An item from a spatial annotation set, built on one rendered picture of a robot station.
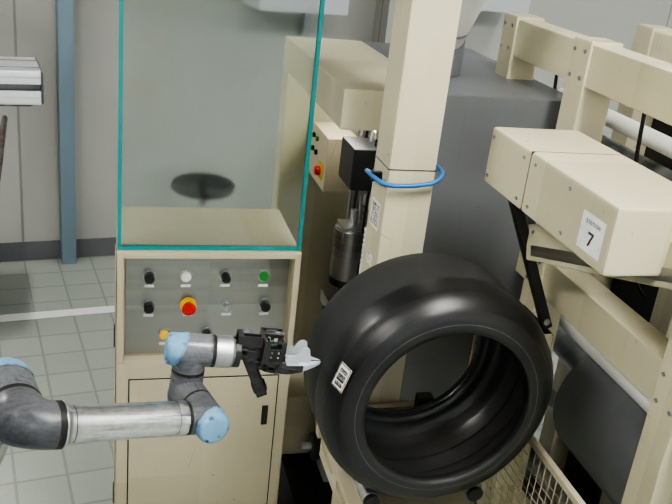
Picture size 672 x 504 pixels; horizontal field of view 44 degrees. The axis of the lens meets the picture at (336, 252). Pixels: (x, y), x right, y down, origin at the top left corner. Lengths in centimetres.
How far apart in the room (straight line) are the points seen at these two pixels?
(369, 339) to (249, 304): 84
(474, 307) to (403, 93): 57
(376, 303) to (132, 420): 60
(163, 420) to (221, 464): 113
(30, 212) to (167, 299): 298
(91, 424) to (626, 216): 113
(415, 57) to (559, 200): 51
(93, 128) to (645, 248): 414
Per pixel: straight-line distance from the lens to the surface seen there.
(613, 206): 173
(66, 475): 373
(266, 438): 289
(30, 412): 173
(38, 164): 545
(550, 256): 221
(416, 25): 210
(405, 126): 215
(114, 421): 178
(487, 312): 195
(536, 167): 200
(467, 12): 262
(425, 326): 190
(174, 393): 196
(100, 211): 559
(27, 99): 117
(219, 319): 269
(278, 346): 194
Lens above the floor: 226
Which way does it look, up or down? 22 degrees down
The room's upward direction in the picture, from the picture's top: 7 degrees clockwise
